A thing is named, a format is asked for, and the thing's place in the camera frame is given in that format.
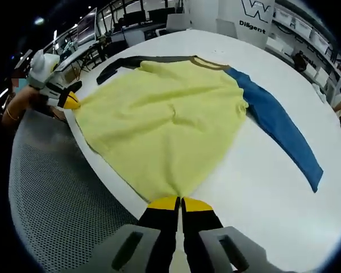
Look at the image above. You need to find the grey chair back panel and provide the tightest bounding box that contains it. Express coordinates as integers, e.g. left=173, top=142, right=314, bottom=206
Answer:
left=215, top=18, right=239, bottom=38

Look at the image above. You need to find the grey mesh chair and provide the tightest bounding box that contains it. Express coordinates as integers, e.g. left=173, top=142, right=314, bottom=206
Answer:
left=8, top=113, right=148, bottom=273

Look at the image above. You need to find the grey metal shelf rack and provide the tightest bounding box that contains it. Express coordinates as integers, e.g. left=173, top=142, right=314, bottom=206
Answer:
left=272, top=5, right=341, bottom=97

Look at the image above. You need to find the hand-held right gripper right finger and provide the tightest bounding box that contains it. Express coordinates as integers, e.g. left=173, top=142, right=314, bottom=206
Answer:
left=181, top=197, right=276, bottom=273

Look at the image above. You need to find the yellow-green garment with coloured sleeves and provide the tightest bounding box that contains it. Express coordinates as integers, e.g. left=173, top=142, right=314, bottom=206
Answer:
left=73, top=55, right=324, bottom=202

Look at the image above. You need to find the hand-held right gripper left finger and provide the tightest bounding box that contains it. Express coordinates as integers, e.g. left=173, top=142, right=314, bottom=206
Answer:
left=88, top=196, right=180, bottom=273

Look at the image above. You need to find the black bag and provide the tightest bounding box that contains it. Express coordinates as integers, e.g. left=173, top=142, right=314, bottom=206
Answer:
left=292, top=52, right=310, bottom=72

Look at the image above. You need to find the row of white storage bins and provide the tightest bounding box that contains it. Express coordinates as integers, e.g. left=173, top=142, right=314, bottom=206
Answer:
left=275, top=8, right=339, bottom=57

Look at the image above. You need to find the computer monitor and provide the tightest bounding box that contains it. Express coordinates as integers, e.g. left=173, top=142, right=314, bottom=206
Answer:
left=76, top=7, right=98, bottom=46

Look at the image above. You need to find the white office chair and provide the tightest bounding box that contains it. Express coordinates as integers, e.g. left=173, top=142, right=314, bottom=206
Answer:
left=166, top=13, right=192, bottom=31

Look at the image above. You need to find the gold bracelet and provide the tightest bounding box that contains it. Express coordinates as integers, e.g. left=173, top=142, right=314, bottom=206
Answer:
left=6, top=107, right=20, bottom=122

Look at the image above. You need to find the person's left hand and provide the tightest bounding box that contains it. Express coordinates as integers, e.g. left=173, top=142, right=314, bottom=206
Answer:
left=13, top=85, right=51, bottom=114

